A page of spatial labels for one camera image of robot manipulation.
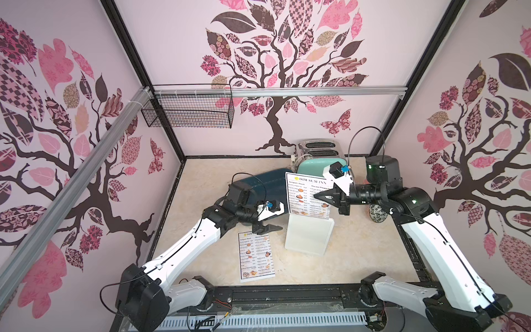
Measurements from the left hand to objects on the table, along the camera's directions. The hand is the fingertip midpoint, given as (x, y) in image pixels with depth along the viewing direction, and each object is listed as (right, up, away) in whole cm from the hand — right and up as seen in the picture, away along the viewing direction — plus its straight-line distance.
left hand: (278, 221), depth 73 cm
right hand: (+12, +12, -12) cm, 20 cm away
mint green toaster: (+18, +26, +25) cm, 41 cm away
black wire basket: (-41, +49, +22) cm, 68 cm away
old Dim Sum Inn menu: (-9, -18, +11) cm, 23 cm away
